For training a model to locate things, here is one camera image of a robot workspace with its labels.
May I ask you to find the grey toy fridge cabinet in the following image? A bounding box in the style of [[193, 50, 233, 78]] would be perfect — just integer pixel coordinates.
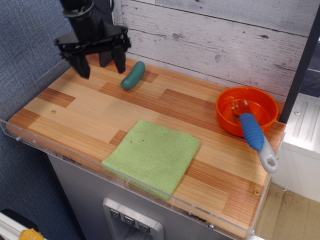
[[48, 155, 228, 240]]

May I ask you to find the white ribbed appliance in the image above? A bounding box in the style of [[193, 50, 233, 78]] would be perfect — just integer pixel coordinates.
[[271, 93, 320, 202]]

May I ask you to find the dark vertical post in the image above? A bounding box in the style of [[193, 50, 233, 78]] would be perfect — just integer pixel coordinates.
[[279, 7, 320, 124], [94, 0, 115, 68]]

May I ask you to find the green knitted cloth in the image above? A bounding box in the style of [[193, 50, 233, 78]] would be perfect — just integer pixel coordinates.
[[101, 120, 200, 201]]

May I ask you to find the orange plastic bowl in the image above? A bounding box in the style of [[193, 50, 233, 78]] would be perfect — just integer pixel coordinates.
[[215, 86, 279, 137]]

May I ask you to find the silver dispenser button panel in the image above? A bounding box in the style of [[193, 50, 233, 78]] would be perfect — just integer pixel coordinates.
[[102, 197, 165, 240]]

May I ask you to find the green toy cucumber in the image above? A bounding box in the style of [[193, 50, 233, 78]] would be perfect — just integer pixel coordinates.
[[120, 61, 146, 90]]

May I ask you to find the dark right vertical post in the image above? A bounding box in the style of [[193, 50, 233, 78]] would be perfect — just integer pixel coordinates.
[[279, 7, 320, 124]]

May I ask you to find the dark left vertical post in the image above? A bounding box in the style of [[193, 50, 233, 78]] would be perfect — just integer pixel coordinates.
[[94, 0, 115, 68]]

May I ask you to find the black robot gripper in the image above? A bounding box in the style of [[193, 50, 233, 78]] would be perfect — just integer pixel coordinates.
[[54, 9, 131, 79]]

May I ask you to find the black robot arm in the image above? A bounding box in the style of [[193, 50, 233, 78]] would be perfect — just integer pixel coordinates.
[[54, 0, 131, 79]]

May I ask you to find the clear acrylic guard rail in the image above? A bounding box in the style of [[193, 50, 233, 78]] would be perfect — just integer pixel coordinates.
[[0, 34, 286, 240]]

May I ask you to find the fork with blue grey handle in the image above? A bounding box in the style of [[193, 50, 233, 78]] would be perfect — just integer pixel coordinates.
[[230, 99, 278, 174]]

